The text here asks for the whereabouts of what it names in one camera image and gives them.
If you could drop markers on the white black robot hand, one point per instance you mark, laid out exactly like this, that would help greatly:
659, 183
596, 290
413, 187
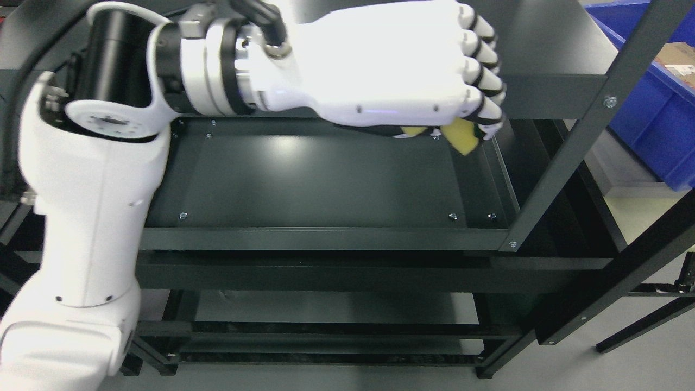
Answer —
410, 64

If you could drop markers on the green yellow sponge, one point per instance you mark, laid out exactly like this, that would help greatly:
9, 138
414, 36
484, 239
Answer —
463, 136

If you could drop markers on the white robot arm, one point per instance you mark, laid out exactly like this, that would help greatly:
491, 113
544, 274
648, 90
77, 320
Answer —
71, 324

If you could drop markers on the black metal shelf rack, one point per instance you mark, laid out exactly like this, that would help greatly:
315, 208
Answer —
283, 238

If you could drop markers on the blue plastic bin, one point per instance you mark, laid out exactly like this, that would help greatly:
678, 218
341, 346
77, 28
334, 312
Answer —
656, 119

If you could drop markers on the cardboard box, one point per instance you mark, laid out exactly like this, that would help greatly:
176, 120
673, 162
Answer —
678, 59

